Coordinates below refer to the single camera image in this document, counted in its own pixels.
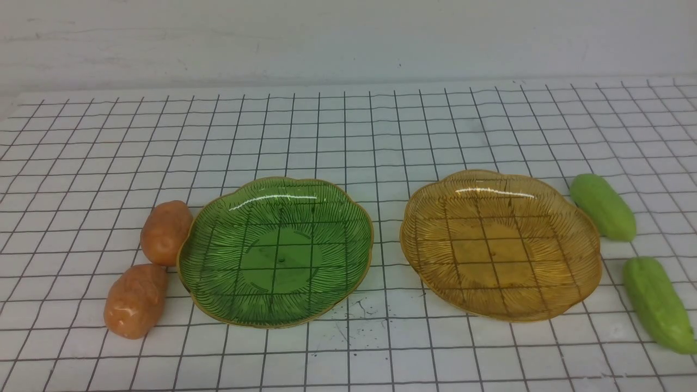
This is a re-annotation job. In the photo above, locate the brown potato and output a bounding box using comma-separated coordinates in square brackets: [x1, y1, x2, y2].
[140, 199, 193, 266]
[103, 265, 168, 340]

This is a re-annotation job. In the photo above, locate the green glass plate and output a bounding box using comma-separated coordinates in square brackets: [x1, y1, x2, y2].
[176, 177, 374, 328]

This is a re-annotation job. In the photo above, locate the green cucumber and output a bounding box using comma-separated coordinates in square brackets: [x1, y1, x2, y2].
[570, 173, 637, 242]
[623, 256, 696, 355]

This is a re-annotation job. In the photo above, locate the amber glass plate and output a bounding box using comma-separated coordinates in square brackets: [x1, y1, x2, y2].
[399, 170, 603, 322]

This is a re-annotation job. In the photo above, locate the white grid table mat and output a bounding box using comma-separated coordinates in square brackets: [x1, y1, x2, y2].
[1, 77, 695, 391]

